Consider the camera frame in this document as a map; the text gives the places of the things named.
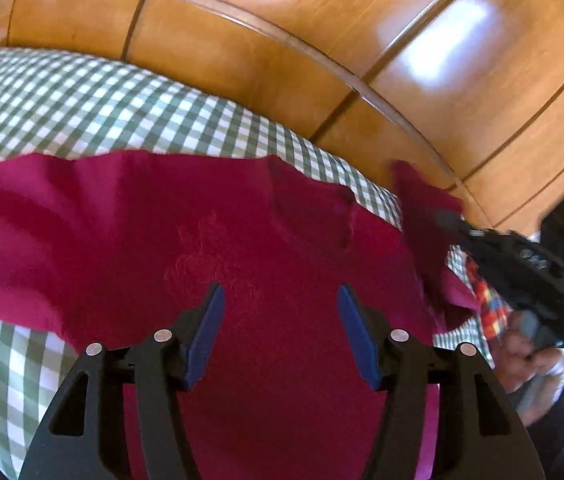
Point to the dark cloth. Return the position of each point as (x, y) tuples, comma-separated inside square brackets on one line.
[(551, 425)]

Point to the colourful plaid cloth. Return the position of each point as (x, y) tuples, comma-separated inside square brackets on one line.
[(489, 300)]

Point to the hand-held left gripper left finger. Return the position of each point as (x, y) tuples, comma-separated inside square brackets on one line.
[(207, 330)]

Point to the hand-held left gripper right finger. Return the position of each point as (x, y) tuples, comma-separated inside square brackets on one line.
[(357, 330)]

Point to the red garment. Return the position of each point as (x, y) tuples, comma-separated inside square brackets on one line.
[(272, 240)]

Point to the wooden wardrobe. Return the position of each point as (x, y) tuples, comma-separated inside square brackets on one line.
[(312, 45)]

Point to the person's right hand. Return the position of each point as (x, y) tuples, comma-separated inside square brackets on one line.
[(526, 360)]

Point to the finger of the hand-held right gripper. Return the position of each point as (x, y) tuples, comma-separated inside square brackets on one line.
[(456, 225)]

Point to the green checked bed sheet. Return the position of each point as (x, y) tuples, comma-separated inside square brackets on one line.
[(112, 105)]

